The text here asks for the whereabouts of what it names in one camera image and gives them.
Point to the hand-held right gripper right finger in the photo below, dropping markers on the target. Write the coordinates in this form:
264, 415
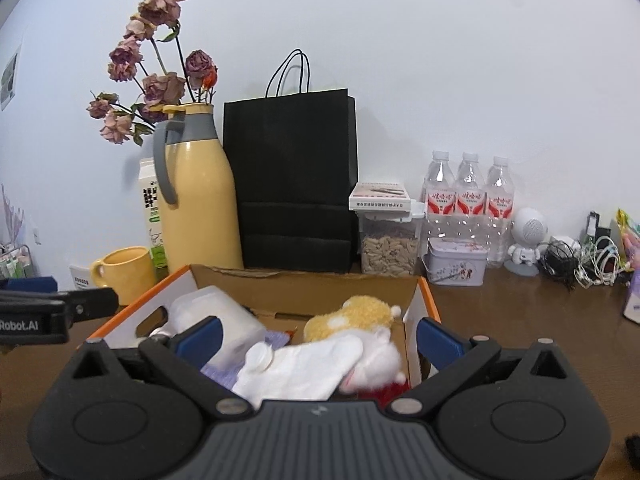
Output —
440, 345

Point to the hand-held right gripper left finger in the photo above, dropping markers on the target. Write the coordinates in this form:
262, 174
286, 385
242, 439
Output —
200, 342

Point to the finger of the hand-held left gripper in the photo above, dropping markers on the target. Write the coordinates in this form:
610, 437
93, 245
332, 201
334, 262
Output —
30, 284
75, 302

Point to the purple cloth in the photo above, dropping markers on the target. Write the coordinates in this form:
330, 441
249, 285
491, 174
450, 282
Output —
220, 375

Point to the clear plastic box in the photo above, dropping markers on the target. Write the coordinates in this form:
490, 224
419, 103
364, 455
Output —
240, 330

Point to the white plush toy red trim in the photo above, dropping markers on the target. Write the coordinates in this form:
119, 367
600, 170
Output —
380, 360

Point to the yellow and white plush toy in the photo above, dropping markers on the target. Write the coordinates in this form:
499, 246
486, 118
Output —
350, 317

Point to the white cloth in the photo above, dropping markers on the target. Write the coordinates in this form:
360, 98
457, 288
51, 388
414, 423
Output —
300, 370

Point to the red cardboard box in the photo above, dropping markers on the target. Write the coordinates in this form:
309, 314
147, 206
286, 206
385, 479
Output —
300, 290

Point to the white sign card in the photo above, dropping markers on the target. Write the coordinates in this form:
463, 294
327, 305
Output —
82, 277

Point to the yellow mug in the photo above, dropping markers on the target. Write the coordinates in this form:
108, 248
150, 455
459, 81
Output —
130, 275

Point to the printed tin box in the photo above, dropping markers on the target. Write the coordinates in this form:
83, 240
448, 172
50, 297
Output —
455, 265

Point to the clear container of nuts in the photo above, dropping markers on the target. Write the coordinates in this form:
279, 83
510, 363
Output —
387, 255

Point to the white milk carton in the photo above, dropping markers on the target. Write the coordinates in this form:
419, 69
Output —
150, 210

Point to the yellow thermos jug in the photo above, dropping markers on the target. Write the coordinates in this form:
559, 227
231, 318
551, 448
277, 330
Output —
200, 200

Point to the white robot figurine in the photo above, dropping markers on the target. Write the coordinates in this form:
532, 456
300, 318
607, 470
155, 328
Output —
530, 225

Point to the flat white box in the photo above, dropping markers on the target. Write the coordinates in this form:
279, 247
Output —
380, 195

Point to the black paper bag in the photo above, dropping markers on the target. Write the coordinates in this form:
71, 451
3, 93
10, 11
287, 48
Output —
290, 170

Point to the white lavender box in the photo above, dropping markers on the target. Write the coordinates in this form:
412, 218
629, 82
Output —
632, 305

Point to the colourful snack packets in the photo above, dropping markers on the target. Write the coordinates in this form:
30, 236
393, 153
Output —
625, 220

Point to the dried rose bouquet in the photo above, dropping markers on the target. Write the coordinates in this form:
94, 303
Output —
160, 87

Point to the white wall socket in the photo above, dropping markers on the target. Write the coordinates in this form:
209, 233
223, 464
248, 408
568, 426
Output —
36, 236

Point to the purple wall decal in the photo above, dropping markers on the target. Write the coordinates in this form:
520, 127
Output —
12, 220

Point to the wall poster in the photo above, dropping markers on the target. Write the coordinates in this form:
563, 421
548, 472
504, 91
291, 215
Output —
9, 80

